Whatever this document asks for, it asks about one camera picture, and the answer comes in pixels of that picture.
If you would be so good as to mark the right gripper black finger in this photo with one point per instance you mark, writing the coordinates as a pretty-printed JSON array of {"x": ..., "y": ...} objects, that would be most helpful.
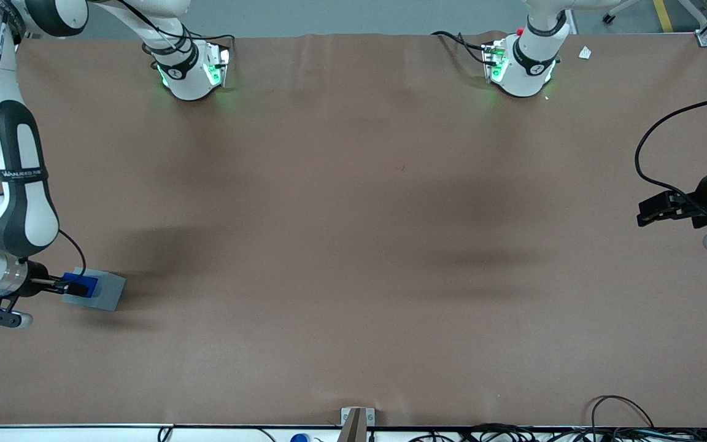
[
  {"x": 53, "y": 290},
  {"x": 77, "y": 285}
]

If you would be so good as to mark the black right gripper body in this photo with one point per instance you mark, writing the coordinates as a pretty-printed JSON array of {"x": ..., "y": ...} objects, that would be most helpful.
[{"x": 35, "y": 274}]

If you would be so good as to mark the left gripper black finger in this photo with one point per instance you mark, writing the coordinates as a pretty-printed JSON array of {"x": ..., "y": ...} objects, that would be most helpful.
[
  {"x": 669, "y": 201},
  {"x": 654, "y": 218}
]

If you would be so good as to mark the blue square plastic part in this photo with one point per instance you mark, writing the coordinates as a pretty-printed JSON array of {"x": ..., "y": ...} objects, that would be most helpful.
[{"x": 91, "y": 287}]

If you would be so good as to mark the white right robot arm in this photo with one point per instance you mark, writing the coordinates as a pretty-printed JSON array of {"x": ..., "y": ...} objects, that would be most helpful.
[{"x": 22, "y": 202}]

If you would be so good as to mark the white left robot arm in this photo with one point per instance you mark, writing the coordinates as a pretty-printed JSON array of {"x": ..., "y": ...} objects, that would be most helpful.
[{"x": 528, "y": 61}]

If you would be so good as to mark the gray square base block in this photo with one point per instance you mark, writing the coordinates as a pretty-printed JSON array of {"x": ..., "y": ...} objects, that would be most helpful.
[{"x": 109, "y": 296}]

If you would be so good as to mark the white paper scrap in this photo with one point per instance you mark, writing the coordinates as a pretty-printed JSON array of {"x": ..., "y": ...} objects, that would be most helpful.
[{"x": 585, "y": 53}]

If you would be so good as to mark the black chair caster with leg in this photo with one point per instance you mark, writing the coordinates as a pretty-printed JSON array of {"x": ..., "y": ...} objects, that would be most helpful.
[{"x": 608, "y": 18}]

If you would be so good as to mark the blue round cap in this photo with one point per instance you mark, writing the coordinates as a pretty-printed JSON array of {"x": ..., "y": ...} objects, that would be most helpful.
[{"x": 299, "y": 438}]

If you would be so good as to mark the silver bracket plate with screws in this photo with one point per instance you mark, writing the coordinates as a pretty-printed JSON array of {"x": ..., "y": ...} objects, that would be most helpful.
[{"x": 346, "y": 416}]

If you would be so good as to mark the gray camera mount post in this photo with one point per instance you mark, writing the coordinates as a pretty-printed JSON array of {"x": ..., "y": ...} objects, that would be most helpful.
[{"x": 355, "y": 430}]

